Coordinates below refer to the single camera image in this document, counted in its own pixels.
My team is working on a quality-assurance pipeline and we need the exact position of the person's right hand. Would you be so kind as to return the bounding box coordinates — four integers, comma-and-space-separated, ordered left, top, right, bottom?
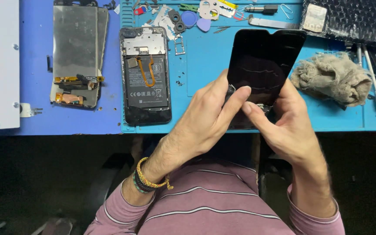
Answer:
242, 78, 323, 169

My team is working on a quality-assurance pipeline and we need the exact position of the person's left hand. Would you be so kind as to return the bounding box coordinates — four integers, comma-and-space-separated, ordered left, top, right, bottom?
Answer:
149, 69, 252, 178

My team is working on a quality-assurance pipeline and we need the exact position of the black phone display screen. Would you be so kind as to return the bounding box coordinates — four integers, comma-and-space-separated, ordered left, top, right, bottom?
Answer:
225, 29, 307, 131

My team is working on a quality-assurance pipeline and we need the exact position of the opened phone body with battery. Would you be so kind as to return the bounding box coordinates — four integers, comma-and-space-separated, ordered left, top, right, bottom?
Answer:
119, 26, 172, 126

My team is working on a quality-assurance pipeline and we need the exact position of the light blue repair mat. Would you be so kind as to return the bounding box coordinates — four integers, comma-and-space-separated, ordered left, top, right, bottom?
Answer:
120, 0, 376, 134

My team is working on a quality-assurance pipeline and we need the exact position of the grey crumpled cloth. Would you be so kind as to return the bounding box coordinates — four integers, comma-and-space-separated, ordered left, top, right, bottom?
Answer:
289, 52, 373, 108

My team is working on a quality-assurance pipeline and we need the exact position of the striped maroon shirt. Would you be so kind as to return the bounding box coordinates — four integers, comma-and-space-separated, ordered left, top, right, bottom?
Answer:
84, 158, 346, 235

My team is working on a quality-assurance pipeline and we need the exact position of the metal sim tray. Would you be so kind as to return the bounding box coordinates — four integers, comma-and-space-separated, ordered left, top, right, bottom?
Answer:
174, 35, 186, 55

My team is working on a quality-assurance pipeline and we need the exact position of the purple triangular opening pick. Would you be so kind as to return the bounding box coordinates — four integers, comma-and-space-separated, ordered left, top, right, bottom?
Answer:
196, 18, 212, 33

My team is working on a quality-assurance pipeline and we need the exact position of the round blue opening pick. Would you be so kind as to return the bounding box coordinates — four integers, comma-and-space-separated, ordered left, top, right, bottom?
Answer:
180, 10, 198, 28

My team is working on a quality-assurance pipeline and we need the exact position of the flat metal spudger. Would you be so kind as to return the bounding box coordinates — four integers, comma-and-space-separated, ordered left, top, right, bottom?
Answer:
248, 16, 301, 31

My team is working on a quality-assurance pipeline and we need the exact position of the silver metal shield plate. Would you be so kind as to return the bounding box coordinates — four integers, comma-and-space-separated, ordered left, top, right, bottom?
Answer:
141, 5, 176, 40

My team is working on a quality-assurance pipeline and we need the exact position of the white paper label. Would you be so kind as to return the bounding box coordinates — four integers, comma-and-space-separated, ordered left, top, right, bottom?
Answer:
303, 3, 328, 33

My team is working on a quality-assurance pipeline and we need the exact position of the green plastic clip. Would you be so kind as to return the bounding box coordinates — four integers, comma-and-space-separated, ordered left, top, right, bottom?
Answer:
179, 3, 199, 13

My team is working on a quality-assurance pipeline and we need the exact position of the metal paper clip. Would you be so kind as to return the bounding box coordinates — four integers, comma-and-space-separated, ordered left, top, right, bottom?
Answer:
280, 3, 294, 20

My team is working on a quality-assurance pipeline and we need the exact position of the yellow plastic strip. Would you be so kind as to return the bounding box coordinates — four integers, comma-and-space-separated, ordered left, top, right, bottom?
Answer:
217, 0, 239, 10

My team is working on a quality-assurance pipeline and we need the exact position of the grey display panel, orange flex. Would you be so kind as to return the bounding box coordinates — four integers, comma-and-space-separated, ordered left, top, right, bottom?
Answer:
50, 5, 100, 108
95, 7, 110, 102

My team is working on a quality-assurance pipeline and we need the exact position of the black bubble wrap bag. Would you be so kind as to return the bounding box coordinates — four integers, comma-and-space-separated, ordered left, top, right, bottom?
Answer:
300, 0, 376, 49

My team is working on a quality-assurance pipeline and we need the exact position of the dark blue table mat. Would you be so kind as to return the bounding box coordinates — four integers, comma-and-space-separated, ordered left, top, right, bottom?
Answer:
0, 0, 124, 136

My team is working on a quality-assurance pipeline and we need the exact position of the white plastic clip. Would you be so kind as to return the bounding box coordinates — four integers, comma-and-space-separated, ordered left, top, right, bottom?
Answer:
20, 102, 44, 118

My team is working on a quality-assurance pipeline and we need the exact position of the yellow braided bracelet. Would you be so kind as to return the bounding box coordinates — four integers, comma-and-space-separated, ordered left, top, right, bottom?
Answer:
136, 157, 174, 191

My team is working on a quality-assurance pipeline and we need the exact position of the black cord bracelet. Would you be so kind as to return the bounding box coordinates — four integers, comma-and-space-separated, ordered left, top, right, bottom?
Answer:
134, 169, 157, 193

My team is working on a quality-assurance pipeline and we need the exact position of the green beaded bracelet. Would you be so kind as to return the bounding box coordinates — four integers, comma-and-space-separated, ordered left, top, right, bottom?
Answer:
132, 172, 150, 195

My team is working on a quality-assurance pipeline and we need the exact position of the white cable with plug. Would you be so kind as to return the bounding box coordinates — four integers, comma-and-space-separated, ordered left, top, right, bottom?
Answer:
362, 44, 376, 110

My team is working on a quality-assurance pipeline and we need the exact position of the black camera lens bezel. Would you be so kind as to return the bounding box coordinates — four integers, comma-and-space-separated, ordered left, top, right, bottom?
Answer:
167, 9, 187, 35

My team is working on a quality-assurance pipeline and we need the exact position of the white camera frame plate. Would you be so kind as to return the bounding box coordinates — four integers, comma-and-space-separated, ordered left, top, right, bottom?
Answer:
199, 0, 221, 21

